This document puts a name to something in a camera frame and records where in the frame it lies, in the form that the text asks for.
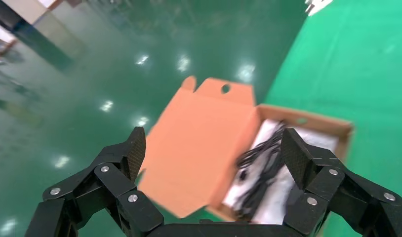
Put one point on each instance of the white printed instruction sheet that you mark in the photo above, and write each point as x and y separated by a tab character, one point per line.
276	196

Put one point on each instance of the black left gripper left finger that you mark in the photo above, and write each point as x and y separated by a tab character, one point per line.
99	189

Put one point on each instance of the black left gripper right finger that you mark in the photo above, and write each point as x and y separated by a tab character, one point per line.
335	189

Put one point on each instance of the green table mat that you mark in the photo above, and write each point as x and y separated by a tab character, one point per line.
358	72

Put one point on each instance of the orange cardboard box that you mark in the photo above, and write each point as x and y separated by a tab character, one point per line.
194	144

